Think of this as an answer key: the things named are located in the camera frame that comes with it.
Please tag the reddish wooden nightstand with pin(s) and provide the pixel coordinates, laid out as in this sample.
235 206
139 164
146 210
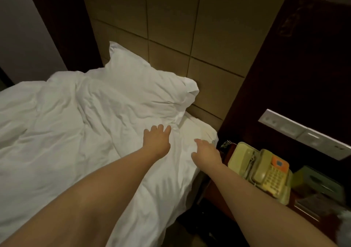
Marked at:
211 192

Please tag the person's left hand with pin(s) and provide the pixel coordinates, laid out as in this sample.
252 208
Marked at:
158 141

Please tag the yellow telephone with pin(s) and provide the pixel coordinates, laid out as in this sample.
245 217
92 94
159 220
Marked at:
268 173

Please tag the dark wooden wall panel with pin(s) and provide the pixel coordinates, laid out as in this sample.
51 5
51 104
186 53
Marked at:
307 63

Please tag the person's right forearm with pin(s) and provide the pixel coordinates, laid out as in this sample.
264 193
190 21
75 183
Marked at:
263 211

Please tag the white duvet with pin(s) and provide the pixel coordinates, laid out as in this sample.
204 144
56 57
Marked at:
66 129

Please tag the person's left forearm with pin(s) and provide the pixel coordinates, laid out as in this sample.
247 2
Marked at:
82 205

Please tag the white pillow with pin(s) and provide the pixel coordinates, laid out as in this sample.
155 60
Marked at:
142 85

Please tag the pale green box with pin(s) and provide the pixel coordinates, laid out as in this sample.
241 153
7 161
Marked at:
318 181

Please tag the beige padded headboard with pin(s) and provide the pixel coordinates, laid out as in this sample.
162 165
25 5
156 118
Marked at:
219 30

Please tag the person's right hand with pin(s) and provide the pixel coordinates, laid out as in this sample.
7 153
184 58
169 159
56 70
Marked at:
207 155

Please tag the white bed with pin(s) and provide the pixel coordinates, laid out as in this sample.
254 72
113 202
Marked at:
164 200

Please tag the dark wooden column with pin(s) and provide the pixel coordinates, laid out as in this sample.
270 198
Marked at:
60 25

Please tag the white switch panel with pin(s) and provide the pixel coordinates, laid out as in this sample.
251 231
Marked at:
296 132

